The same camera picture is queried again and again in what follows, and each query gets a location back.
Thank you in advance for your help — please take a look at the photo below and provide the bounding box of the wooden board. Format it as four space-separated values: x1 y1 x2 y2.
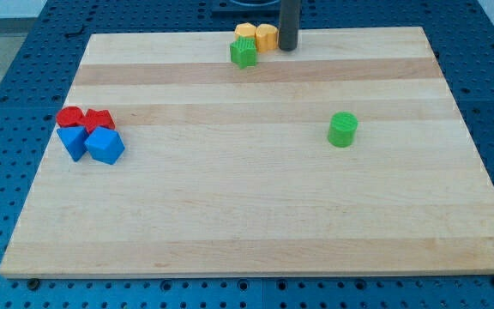
0 27 494 279

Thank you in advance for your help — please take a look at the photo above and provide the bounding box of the green cylinder block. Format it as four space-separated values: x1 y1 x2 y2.
328 112 358 148

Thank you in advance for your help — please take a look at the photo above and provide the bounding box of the green star block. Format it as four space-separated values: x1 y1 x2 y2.
230 36 257 69

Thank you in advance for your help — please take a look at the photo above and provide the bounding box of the yellow heart block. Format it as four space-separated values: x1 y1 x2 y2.
255 24 278 52

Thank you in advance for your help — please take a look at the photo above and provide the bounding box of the yellow hexagon block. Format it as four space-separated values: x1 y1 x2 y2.
234 22 256 39

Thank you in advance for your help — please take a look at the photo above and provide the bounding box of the blue cube block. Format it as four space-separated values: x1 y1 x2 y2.
85 126 125 165

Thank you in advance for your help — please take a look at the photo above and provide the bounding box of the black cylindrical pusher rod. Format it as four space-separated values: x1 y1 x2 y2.
278 0 301 52

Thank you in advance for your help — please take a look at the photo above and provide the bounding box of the red hexagon block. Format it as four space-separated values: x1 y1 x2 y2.
79 109 116 134

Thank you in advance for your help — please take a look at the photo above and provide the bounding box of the blue triangle block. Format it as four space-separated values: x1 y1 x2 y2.
57 126 88 161

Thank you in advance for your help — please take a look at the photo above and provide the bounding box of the red cylinder block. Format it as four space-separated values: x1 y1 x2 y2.
56 106 84 128

